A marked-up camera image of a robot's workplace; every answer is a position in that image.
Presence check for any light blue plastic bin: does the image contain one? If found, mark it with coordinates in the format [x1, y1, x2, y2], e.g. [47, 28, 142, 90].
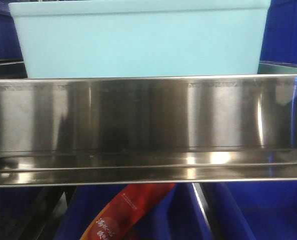
[9, 0, 271, 79]

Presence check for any dark blue bin lower middle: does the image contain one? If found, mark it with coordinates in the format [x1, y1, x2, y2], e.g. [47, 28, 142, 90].
[54, 183, 212, 240]

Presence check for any dark blue bin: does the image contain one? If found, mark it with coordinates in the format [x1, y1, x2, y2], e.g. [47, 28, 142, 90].
[260, 0, 297, 64]
[0, 187, 42, 218]
[54, 183, 212, 240]
[0, 0, 24, 62]
[205, 181, 297, 240]

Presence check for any dark blue bin lower right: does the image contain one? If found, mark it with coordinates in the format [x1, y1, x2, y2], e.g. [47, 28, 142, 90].
[205, 181, 297, 240]

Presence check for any dark blue bin upper left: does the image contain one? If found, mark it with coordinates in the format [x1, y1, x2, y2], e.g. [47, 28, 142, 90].
[0, 0, 24, 62]

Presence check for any dark blue bin upper right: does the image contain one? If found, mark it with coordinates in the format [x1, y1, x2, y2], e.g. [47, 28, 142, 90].
[260, 0, 297, 64]

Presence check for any dark blue bin lower left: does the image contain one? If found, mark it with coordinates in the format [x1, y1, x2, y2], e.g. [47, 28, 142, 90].
[0, 187, 42, 218]

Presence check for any red snack package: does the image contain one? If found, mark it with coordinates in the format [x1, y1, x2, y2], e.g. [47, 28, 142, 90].
[80, 183, 175, 240]

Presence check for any stainless steel shelf rail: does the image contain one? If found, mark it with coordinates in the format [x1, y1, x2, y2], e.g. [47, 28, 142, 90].
[0, 74, 297, 187]

